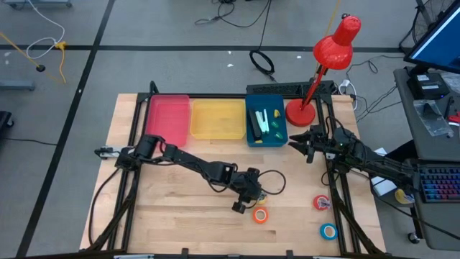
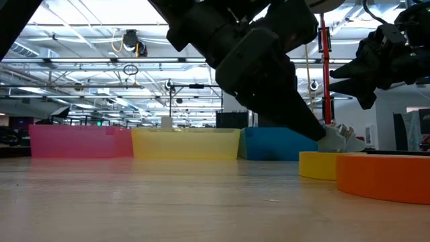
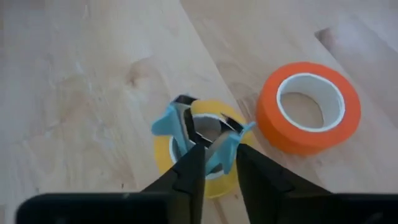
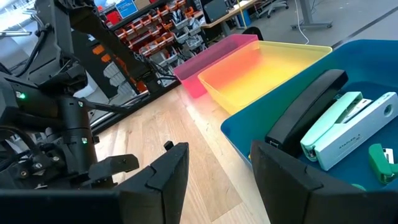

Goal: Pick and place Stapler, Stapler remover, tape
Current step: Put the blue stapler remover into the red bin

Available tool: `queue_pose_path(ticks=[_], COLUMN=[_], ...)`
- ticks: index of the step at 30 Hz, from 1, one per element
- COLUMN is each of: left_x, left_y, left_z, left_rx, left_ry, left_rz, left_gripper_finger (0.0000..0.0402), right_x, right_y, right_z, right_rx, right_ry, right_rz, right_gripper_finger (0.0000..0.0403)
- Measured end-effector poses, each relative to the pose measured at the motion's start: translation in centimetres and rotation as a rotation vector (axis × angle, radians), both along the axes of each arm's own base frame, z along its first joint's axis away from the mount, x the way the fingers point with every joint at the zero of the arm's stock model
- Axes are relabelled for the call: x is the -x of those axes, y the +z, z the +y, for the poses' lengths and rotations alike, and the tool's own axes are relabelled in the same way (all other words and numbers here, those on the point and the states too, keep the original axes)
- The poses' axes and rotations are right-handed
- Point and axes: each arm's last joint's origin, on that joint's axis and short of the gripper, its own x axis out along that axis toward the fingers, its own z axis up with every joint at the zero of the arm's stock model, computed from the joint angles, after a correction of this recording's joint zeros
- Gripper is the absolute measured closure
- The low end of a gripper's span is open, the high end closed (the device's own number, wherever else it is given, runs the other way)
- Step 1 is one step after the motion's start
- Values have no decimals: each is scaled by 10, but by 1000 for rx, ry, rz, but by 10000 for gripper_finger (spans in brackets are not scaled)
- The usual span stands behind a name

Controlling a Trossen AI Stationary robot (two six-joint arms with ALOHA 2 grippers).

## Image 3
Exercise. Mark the orange tape roll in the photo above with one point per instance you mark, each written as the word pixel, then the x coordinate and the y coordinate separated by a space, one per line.
pixel 267 118

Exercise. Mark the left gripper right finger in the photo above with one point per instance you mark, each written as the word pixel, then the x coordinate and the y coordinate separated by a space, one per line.
pixel 264 193

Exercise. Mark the yellow tape roll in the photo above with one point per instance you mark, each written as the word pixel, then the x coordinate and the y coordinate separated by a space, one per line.
pixel 161 152

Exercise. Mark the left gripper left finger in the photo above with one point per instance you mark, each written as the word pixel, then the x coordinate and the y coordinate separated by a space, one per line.
pixel 186 193

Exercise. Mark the black binder clip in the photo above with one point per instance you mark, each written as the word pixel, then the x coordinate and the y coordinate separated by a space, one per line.
pixel 169 124

